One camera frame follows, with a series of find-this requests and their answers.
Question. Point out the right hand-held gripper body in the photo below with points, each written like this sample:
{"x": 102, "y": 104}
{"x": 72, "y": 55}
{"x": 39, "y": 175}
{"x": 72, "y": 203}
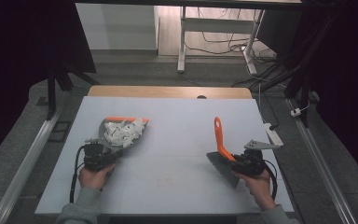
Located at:
{"x": 250, "y": 163}

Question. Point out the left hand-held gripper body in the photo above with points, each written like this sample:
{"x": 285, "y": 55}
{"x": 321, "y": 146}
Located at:
{"x": 98, "y": 157}

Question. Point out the grey dustpan with orange edge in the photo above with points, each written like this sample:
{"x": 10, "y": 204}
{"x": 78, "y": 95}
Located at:
{"x": 103, "y": 137}

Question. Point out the pile of white paper scraps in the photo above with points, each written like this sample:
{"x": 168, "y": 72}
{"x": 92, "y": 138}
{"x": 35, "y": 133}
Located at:
{"x": 122, "y": 133}

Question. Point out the person's left hand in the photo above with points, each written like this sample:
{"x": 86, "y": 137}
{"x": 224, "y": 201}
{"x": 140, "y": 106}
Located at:
{"x": 94, "y": 179}

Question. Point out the person's right hand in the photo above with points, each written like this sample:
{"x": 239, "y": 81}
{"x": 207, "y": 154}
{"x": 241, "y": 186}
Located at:
{"x": 259, "y": 188}

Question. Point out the white power strip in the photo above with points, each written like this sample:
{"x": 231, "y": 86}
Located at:
{"x": 274, "y": 136}

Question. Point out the black floor plate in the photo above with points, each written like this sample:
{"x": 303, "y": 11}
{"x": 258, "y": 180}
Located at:
{"x": 59, "y": 131}

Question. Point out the white table cover board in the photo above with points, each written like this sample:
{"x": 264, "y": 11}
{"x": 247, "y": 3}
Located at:
{"x": 174, "y": 186}

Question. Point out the small white connector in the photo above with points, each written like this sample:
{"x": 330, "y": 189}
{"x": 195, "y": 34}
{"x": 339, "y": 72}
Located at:
{"x": 296, "y": 112}

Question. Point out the wooden table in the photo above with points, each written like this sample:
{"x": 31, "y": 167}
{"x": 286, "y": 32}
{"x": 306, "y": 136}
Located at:
{"x": 152, "y": 91}

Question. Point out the black metal stand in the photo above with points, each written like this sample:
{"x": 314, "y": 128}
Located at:
{"x": 304, "y": 90}
{"x": 51, "y": 93}

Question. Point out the white cabinet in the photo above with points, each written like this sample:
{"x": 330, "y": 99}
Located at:
{"x": 115, "y": 28}

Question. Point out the dark curtain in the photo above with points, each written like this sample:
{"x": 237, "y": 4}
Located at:
{"x": 348, "y": 77}
{"x": 12, "y": 62}

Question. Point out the aluminium rail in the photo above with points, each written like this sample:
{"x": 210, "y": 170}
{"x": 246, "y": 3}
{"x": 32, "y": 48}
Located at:
{"x": 320, "y": 161}
{"x": 28, "y": 161}

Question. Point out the white desk frame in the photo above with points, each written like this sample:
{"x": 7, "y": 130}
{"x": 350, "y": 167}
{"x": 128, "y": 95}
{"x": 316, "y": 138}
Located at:
{"x": 217, "y": 25}

